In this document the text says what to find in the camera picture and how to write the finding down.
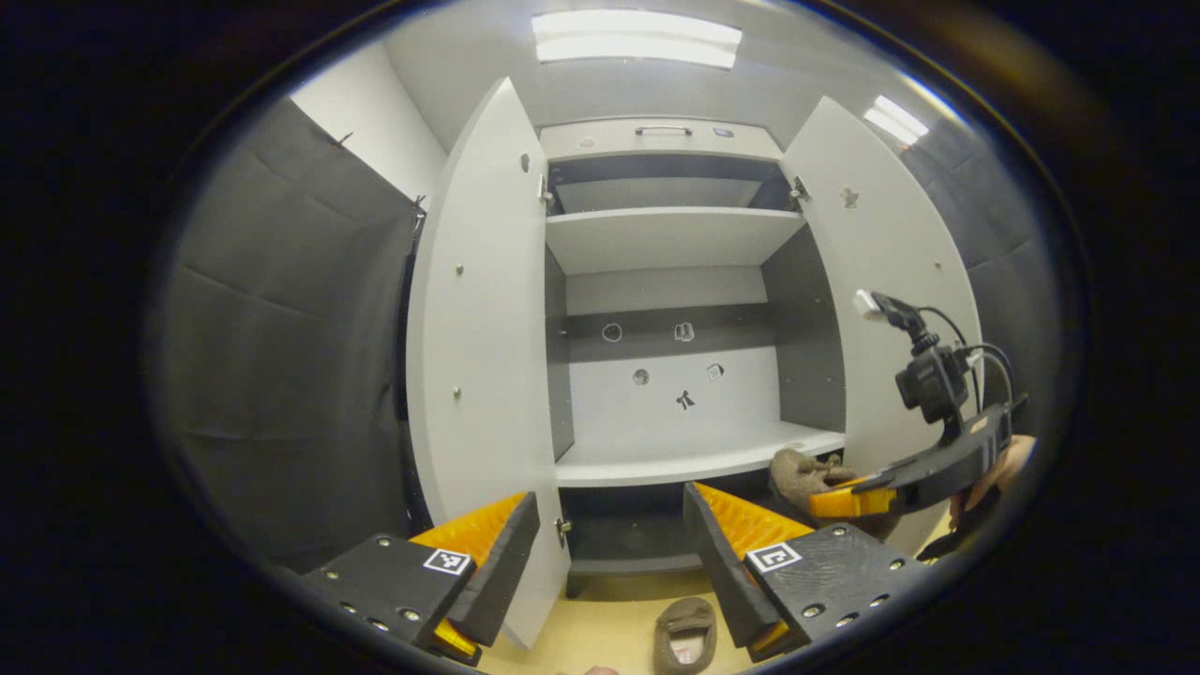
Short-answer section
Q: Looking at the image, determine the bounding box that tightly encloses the grey shoe cabinet door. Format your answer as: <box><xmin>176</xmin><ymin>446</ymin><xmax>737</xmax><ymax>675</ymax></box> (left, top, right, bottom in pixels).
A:
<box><xmin>780</xmin><ymin>96</ymin><xmax>983</xmax><ymax>554</ymax></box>
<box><xmin>405</xmin><ymin>77</ymin><xmax>573</xmax><ymax>650</ymax></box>

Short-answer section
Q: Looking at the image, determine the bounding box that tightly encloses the black backdrop cloth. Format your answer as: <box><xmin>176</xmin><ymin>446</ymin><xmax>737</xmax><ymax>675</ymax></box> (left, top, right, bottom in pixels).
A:
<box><xmin>150</xmin><ymin>94</ymin><xmax>428</xmax><ymax>575</ymax></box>
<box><xmin>895</xmin><ymin>131</ymin><xmax>1070</xmax><ymax>451</ymax></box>

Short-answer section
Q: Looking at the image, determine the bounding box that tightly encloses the brown fuzzy shoe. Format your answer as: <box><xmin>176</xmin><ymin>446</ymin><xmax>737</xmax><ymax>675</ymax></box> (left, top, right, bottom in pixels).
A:
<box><xmin>653</xmin><ymin>597</ymin><xmax>719</xmax><ymax>675</ymax></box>
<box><xmin>771</xmin><ymin>447</ymin><xmax>859</xmax><ymax>512</ymax></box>

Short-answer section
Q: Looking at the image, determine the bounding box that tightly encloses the large ceiling light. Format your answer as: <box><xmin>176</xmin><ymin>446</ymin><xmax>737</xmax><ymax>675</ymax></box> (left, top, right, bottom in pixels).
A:
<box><xmin>532</xmin><ymin>9</ymin><xmax>743</xmax><ymax>71</ymax></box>

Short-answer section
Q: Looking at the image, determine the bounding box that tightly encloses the grey shoe cabinet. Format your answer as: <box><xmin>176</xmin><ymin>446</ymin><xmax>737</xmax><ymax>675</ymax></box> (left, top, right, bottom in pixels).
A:
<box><xmin>539</xmin><ymin>115</ymin><xmax>849</xmax><ymax>601</ymax></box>

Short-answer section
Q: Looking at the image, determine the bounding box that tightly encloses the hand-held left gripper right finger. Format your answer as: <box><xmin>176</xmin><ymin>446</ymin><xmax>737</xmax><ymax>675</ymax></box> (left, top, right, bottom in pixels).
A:
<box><xmin>682</xmin><ymin>481</ymin><xmax>924</xmax><ymax>662</ymax></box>

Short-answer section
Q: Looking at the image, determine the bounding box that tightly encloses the grey cabinet drawer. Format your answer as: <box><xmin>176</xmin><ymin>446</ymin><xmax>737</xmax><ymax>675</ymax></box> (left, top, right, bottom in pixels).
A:
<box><xmin>539</xmin><ymin>117</ymin><xmax>784</xmax><ymax>162</ymax></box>

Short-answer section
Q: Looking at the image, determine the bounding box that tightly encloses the small ceiling light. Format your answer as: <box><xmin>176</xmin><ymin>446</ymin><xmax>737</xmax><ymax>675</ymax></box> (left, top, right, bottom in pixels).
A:
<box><xmin>862</xmin><ymin>94</ymin><xmax>931</xmax><ymax>146</ymax></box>

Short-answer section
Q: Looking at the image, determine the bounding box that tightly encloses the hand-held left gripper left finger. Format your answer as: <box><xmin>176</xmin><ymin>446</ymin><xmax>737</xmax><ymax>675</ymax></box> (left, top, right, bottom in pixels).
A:
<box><xmin>298</xmin><ymin>490</ymin><xmax>542</xmax><ymax>667</ymax></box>

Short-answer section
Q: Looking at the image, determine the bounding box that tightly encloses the black camera cable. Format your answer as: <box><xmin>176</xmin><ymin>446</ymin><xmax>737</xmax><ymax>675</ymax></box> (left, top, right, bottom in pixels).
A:
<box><xmin>917</xmin><ymin>305</ymin><xmax>1020</xmax><ymax>418</ymax></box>

